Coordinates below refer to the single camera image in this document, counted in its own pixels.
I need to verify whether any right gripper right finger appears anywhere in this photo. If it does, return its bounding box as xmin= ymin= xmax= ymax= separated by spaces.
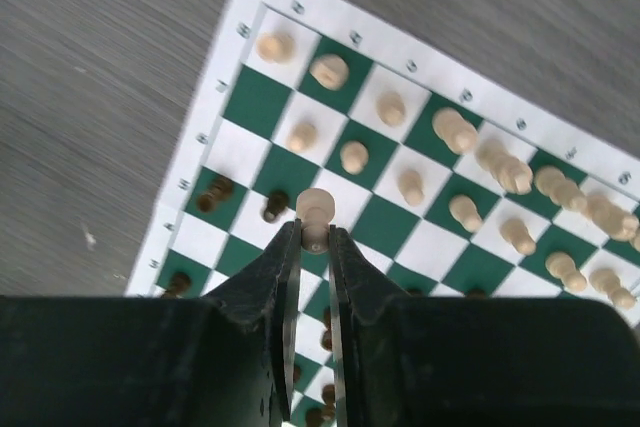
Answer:
xmin=329 ymin=225 xmax=430 ymax=426

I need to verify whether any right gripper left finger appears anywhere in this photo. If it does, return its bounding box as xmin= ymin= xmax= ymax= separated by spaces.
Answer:
xmin=199 ymin=220 xmax=302 ymax=426

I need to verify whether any light wooden pawn piece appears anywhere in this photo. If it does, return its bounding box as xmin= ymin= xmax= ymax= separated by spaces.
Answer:
xmin=296 ymin=188 xmax=335 ymax=255

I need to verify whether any green white chess board mat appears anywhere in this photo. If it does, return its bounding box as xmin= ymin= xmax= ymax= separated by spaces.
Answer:
xmin=126 ymin=0 xmax=639 ymax=426

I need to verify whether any light wooden chess piece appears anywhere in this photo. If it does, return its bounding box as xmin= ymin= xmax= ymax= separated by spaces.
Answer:
xmin=310 ymin=54 xmax=349 ymax=91

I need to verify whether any light wooden rook piece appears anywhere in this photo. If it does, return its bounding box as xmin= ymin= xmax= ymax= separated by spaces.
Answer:
xmin=256 ymin=32 xmax=295 ymax=64

